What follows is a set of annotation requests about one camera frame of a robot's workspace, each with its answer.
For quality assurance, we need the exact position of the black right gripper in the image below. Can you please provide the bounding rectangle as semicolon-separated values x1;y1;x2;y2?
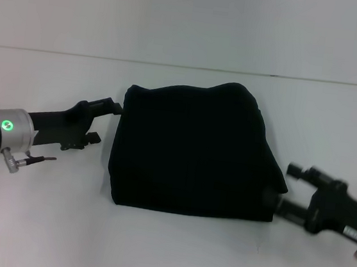
258;159;357;251

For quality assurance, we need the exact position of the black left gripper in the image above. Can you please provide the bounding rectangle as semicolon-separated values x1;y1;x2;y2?
24;88;126;158

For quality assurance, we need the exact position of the black shirt with FREE print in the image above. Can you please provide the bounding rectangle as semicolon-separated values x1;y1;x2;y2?
103;68;301;226

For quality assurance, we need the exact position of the left arm cable with plug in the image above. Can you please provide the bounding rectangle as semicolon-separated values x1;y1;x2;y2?
0;147;58;179

